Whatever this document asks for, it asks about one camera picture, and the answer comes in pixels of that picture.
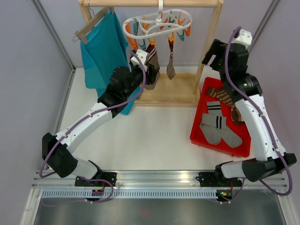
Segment beige sock maroon striped cuff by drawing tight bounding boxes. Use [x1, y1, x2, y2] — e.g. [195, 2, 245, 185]
[166, 40, 176, 80]

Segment orange clothespin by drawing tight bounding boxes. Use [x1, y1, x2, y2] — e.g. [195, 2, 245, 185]
[148, 37, 156, 47]
[167, 32, 175, 44]
[127, 37, 138, 50]
[184, 26, 191, 37]

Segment brown striped sock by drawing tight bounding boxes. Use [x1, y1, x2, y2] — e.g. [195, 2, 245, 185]
[205, 87, 245, 126]

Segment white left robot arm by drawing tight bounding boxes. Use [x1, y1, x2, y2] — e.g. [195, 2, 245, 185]
[42, 64, 157, 186]

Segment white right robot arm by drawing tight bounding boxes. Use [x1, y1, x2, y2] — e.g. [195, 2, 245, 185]
[202, 39, 297, 185]

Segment wooden clothes hanger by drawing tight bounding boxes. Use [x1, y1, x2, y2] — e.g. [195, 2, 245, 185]
[72, 7, 114, 45]

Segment wooden clothes rack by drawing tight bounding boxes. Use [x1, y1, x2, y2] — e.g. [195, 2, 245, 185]
[75, 0, 224, 107]

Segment teal clothespin front right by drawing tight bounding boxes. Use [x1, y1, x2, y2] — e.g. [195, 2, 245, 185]
[177, 31, 185, 42]

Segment teal t-shirt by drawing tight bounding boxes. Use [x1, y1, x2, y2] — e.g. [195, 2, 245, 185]
[80, 10, 143, 116]

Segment grey sock black stripes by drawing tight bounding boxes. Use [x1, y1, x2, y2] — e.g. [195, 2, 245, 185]
[200, 101, 242, 148]

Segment red plastic tray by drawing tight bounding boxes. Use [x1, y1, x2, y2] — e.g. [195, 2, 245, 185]
[190, 77, 251, 158]

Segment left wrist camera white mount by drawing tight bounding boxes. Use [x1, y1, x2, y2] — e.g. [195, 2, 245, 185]
[130, 49, 148, 71]

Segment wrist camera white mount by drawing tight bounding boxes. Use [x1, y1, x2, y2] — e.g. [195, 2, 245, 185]
[130, 49, 148, 71]
[232, 29, 253, 48]

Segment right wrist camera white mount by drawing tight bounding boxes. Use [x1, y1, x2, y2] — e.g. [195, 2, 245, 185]
[232, 29, 253, 48]

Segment white clip hanger frame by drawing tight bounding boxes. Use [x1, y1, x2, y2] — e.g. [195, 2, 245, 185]
[122, 0, 193, 40]

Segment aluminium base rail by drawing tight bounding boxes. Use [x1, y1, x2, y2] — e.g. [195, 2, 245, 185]
[31, 170, 288, 189]

